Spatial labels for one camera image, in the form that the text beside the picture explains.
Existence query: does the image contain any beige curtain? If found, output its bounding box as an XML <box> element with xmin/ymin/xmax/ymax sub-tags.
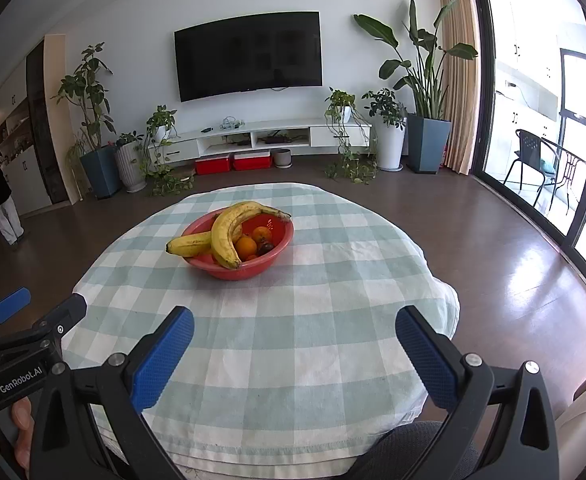
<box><xmin>437</xmin><ymin>0</ymin><xmax>482</xmax><ymax>176</ymax></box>

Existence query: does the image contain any bushy schefflera plant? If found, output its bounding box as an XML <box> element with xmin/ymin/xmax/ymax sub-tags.
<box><xmin>361</xmin><ymin>88</ymin><xmax>408</xmax><ymax>129</ymax></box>

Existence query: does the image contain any dark tall cabinet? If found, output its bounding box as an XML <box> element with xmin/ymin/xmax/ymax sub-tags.
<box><xmin>26</xmin><ymin>40</ymin><xmax>80</xmax><ymax>206</ymax></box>

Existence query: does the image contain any wall television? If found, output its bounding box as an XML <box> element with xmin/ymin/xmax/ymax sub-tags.
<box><xmin>174</xmin><ymin>11</ymin><xmax>323</xmax><ymax>104</ymax></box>

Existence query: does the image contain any grey-blue tapered planter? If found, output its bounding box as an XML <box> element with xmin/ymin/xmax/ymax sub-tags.
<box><xmin>405</xmin><ymin>112</ymin><xmax>452</xmax><ymax>175</ymax></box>

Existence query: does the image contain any red storage box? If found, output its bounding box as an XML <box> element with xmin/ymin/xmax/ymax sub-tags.
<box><xmin>194</xmin><ymin>154</ymin><xmax>233</xmax><ymax>176</ymax></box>
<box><xmin>233</xmin><ymin>151</ymin><xmax>273</xmax><ymax>172</ymax></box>

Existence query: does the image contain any green checked tablecloth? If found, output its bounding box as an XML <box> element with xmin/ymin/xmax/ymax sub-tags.
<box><xmin>73</xmin><ymin>182</ymin><xmax>461</xmax><ymax>479</ymax></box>

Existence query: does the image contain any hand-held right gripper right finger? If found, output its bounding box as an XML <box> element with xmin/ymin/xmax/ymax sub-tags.
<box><xmin>395</xmin><ymin>304</ymin><xmax>560</xmax><ymax>480</ymax></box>

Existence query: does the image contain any curved banana with long stem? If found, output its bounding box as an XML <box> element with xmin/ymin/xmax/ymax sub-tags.
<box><xmin>211</xmin><ymin>201</ymin><xmax>292</xmax><ymax>270</ymax></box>

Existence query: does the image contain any large bird of paradise plant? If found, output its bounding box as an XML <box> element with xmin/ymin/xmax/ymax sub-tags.
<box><xmin>353</xmin><ymin>0</ymin><xmax>479</xmax><ymax>121</ymax></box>

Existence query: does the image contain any white ribbed planter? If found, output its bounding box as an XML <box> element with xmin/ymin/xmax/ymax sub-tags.
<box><xmin>114</xmin><ymin>142</ymin><xmax>148</xmax><ymax>194</ymax></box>

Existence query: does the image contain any red plastic colander bowl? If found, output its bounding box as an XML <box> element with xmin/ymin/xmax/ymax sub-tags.
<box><xmin>180</xmin><ymin>208</ymin><xmax>295</xmax><ymax>281</ymax></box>

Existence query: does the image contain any black balcony chair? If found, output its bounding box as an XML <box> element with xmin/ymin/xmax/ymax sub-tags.
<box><xmin>502</xmin><ymin>129</ymin><xmax>564</xmax><ymax>208</ymax></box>

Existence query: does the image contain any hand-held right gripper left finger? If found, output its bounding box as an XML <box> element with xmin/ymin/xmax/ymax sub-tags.
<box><xmin>30</xmin><ymin>305</ymin><xmax>196</xmax><ymax>480</ymax></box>

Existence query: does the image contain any tall leafy tree plant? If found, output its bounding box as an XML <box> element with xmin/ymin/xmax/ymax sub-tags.
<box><xmin>55</xmin><ymin>42</ymin><xmax>117</xmax><ymax>154</ymax></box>

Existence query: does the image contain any white television cabinet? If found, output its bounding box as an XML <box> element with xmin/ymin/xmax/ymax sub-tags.
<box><xmin>148</xmin><ymin>117</ymin><xmax>374</xmax><ymax>162</ymax></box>

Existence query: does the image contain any tall white round planter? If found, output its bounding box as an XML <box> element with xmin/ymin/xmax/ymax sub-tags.
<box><xmin>374</xmin><ymin>120</ymin><xmax>405</xmax><ymax>171</ymax></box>

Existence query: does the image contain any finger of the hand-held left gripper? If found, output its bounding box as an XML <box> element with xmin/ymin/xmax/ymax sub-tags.
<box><xmin>0</xmin><ymin>293</ymin><xmax>88</xmax><ymax>353</ymax></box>
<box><xmin>0</xmin><ymin>287</ymin><xmax>32</xmax><ymax>341</ymax></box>

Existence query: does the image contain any sliding glass door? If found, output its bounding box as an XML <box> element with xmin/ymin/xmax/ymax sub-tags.
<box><xmin>472</xmin><ymin>0</ymin><xmax>586</xmax><ymax>273</ymax></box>

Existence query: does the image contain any person's left hand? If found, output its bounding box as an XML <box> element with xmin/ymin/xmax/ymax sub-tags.
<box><xmin>0</xmin><ymin>396</ymin><xmax>36</xmax><ymax>472</ymax></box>

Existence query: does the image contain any trailing pothos plant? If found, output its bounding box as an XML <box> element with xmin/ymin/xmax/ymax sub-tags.
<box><xmin>140</xmin><ymin>105</ymin><xmax>197</xmax><ymax>197</ymax></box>
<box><xmin>324</xmin><ymin>87</ymin><xmax>378</xmax><ymax>184</ymax></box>

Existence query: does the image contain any yellow spotted banana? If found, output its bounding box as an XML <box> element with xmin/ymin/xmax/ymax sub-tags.
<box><xmin>166</xmin><ymin>231</ymin><xmax>214</xmax><ymax>259</ymax></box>

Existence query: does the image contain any blue square planter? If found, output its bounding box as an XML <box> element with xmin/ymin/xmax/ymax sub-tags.
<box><xmin>79</xmin><ymin>145</ymin><xmax>122</xmax><ymax>200</ymax></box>

